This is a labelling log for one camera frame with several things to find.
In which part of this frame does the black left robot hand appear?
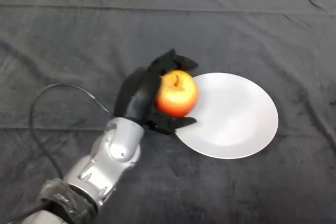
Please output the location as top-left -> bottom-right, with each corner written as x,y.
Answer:
114,48 -> 200,135

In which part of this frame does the red yellow apple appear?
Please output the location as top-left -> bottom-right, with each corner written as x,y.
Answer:
154,69 -> 200,119

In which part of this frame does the white round plate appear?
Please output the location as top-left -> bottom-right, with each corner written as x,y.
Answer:
174,72 -> 279,160

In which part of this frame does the black cloth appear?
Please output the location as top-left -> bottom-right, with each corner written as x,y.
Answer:
0,0 -> 336,224

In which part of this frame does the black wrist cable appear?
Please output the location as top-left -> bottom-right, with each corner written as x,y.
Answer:
0,83 -> 116,224

